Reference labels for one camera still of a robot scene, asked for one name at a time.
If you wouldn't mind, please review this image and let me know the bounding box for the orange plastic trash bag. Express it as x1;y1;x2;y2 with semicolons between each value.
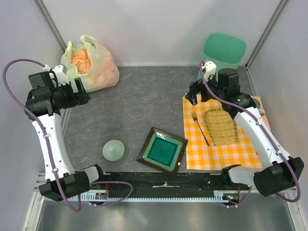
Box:
71;49;92;74

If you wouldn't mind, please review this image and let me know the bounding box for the metal fork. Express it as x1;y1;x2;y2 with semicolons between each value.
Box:
191;111;210;146

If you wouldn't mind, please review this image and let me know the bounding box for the pale green bowl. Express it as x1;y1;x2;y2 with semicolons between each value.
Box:
102;140;125;161

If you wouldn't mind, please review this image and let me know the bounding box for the square green ceramic plate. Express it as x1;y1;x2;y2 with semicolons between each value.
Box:
136;127;188;176

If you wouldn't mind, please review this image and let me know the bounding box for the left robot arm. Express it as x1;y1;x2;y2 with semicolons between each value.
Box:
26;65;106;202

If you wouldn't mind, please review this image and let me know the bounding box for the green plastic bag with trash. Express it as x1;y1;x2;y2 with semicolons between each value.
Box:
60;35;119;93

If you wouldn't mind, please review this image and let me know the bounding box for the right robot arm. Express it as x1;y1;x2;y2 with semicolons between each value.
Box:
185;62;304;202

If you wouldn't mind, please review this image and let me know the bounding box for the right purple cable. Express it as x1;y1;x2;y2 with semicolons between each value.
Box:
199;60;301;208

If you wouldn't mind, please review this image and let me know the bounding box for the yellow checkered cloth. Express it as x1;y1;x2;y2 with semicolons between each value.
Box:
182;95;262;170

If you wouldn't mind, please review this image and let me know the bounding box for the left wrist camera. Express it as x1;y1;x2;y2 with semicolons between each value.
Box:
43;64;70;87

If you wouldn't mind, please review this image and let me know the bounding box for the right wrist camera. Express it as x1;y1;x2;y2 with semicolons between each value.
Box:
201;61;217;82

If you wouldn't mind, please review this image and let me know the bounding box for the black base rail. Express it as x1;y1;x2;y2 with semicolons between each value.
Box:
90;172;249;199

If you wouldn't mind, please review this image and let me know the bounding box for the striped ceramic cup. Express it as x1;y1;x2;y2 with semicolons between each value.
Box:
253;98;265;116

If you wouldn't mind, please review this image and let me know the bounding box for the green trash bin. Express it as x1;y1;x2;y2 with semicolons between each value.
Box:
201;33;246;79

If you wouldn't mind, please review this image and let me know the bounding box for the woven bamboo basket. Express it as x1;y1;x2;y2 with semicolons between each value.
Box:
204;108;239;146

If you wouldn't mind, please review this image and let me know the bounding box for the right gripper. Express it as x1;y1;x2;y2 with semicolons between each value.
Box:
185;71;226;105

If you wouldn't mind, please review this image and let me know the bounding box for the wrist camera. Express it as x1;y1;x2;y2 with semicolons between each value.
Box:
43;64;70;87
201;61;217;82

